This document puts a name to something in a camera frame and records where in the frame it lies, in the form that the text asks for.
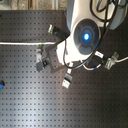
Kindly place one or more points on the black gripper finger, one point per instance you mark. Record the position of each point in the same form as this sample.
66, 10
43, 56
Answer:
41, 64

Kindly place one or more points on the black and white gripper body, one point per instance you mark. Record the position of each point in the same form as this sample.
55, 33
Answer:
51, 58

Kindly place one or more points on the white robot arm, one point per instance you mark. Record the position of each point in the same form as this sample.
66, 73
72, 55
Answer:
87, 21

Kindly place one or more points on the metal cable clip left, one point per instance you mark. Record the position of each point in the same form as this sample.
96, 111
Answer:
39, 51

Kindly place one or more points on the metal cable clip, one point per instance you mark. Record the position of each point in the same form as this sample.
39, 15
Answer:
51, 29
39, 51
111, 61
67, 81

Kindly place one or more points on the metal cable clip bottom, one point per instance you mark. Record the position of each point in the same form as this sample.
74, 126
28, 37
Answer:
67, 81

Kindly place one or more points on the metal cable clip top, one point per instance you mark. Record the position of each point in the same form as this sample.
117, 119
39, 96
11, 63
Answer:
51, 29

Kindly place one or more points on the metal cable clip right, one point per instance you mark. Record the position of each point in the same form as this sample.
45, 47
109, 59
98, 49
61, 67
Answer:
111, 61

